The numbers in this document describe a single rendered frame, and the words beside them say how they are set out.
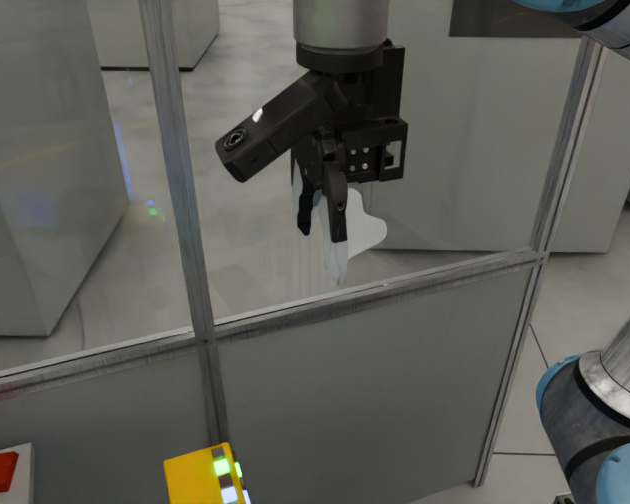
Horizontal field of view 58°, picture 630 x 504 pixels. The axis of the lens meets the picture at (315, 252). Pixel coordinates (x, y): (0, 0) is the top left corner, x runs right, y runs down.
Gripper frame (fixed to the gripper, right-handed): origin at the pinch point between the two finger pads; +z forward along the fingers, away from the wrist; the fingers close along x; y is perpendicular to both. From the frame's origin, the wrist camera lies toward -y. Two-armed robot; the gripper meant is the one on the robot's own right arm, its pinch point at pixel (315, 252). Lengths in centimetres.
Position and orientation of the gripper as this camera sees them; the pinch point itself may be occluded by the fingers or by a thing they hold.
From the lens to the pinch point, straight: 56.5
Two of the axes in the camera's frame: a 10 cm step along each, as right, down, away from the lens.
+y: 9.4, -2.0, 2.9
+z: 0.0, 8.2, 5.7
